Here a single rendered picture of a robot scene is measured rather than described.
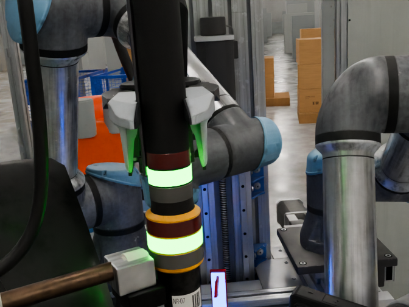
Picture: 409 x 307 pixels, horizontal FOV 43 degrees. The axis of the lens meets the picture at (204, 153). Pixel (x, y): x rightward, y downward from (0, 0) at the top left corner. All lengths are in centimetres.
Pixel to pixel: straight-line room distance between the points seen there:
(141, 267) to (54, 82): 60
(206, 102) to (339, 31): 184
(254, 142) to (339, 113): 13
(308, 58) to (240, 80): 666
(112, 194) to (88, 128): 309
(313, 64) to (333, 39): 574
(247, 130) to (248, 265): 63
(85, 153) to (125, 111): 392
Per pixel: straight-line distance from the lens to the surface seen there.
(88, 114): 418
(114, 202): 112
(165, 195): 38
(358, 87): 77
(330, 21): 218
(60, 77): 94
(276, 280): 130
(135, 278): 39
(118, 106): 38
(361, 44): 221
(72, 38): 91
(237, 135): 71
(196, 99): 38
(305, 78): 793
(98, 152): 430
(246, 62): 126
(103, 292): 46
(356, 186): 76
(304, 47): 789
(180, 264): 40
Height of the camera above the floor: 156
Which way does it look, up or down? 14 degrees down
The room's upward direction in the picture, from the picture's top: 4 degrees counter-clockwise
